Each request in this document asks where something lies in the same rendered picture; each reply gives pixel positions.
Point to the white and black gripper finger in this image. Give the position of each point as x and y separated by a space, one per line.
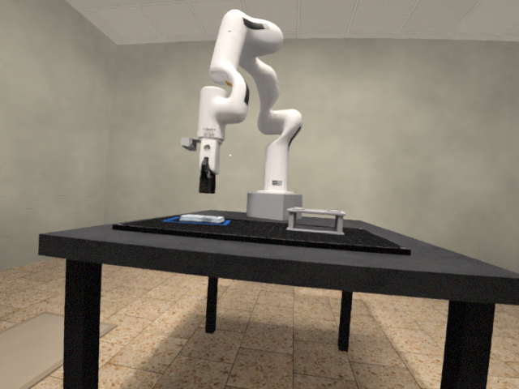
212 183
204 182

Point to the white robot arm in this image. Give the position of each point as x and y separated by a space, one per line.
215 111

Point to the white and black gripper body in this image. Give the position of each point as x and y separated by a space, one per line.
210 148

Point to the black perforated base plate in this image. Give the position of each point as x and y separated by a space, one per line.
264 232

